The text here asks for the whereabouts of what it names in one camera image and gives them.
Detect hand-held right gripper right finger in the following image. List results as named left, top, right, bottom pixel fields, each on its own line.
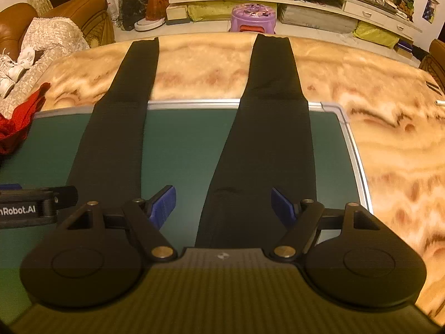
left=269, top=186, right=381, bottom=263

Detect grey flat block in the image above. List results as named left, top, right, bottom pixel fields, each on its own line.
left=280, top=5, right=359, bottom=35

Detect red garment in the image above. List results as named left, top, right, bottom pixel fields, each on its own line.
left=0, top=82, right=51, bottom=155

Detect cream box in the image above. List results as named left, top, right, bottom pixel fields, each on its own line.
left=166, top=3, right=189, bottom=21

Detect white crumpled cloth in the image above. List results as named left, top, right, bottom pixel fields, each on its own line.
left=17, top=47, right=37, bottom=67

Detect cream lace sofa cover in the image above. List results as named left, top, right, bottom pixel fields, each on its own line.
left=0, top=50, right=70, bottom=119

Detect purple plastic stool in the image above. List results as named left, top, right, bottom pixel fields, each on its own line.
left=230, top=3, right=279, bottom=35

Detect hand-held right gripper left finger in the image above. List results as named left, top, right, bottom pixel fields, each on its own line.
left=57, top=185, right=178, bottom=263

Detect black pants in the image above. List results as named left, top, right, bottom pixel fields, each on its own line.
left=66, top=34, right=318, bottom=249

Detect green framed table mat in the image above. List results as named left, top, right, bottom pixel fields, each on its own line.
left=0, top=99, right=374, bottom=324

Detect yellow-green bag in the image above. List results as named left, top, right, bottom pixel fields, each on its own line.
left=188, top=2, right=240, bottom=22
left=353, top=21, right=400, bottom=49

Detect white robot vacuum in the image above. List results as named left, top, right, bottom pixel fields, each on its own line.
left=135, top=17, right=167, bottom=31

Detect black bag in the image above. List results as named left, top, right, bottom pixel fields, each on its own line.
left=120, top=0, right=150, bottom=30

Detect white sneaker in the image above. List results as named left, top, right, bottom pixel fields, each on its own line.
left=0, top=51, right=26, bottom=83
left=0, top=77, right=16, bottom=99

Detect brown leather armchair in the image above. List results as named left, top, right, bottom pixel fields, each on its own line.
left=419, top=38, right=445, bottom=93

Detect blue wall poster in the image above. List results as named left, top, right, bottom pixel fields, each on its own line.
left=422, top=0, right=440, bottom=24

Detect orange plastic bag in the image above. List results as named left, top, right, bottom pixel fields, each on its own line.
left=145, top=0, right=170, bottom=21

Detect brown leather sofa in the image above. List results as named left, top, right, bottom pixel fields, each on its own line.
left=0, top=0, right=115, bottom=63

